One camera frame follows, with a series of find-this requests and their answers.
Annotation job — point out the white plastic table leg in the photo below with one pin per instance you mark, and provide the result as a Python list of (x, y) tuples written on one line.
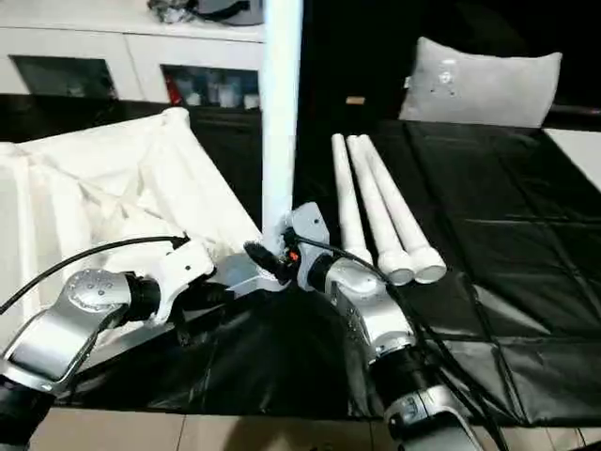
[(399, 202), (279, 117), (349, 202), (375, 202)]

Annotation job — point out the white plastic table top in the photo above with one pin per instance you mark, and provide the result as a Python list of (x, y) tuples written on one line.
[(94, 178)]

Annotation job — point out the small brown tag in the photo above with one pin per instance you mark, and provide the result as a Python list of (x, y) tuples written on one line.
[(355, 100)]

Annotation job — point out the black table mat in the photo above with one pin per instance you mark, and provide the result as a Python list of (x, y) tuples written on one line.
[(493, 211)]

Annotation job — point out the grey pot on cabinet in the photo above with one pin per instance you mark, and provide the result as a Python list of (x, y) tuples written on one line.
[(225, 9)]

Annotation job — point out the white glass-door cabinet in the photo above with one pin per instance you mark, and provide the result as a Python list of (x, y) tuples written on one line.
[(117, 47)]

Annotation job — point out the grey pillow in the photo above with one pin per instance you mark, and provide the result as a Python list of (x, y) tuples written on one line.
[(479, 89)]

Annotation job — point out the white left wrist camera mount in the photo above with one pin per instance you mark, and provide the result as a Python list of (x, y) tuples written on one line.
[(183, 272)]

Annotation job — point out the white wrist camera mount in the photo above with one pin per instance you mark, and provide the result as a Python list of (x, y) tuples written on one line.
[(312, 225), (183, 272)]

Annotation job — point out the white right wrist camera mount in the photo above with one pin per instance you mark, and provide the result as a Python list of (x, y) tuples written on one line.
[(312, 225)]

